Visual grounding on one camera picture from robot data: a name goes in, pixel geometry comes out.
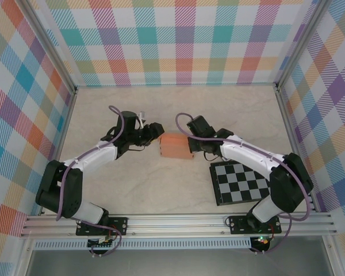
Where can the orange paper box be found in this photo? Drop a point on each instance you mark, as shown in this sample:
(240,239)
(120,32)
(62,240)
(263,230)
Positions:
(175,146)

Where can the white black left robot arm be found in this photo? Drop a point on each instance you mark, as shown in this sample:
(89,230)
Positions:
(97,155)

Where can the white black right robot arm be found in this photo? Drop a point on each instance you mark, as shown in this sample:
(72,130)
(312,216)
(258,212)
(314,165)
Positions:
(247,152)

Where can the black grey checkerboard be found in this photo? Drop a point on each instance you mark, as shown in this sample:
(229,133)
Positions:
(233,187)

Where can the small controller board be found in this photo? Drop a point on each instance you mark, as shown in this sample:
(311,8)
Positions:
(102,243)
(263,241)

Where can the grey metal shelf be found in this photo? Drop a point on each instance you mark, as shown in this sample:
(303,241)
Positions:
(175,264)

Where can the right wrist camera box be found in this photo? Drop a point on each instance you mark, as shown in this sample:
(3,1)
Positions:
(199,125)

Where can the aluminium side rail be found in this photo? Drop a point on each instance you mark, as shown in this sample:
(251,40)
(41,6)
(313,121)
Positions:
(294,143)

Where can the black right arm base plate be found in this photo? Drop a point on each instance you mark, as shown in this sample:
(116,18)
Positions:
(238,225)

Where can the aluminium mounting rail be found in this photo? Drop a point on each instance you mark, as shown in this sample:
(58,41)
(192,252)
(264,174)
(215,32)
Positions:
(175,225)

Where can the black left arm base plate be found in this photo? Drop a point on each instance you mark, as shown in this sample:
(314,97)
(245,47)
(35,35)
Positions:
(120,225)

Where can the aluminium frame post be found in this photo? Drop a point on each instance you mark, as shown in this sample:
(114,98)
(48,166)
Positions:
(299,43)
(54,51)

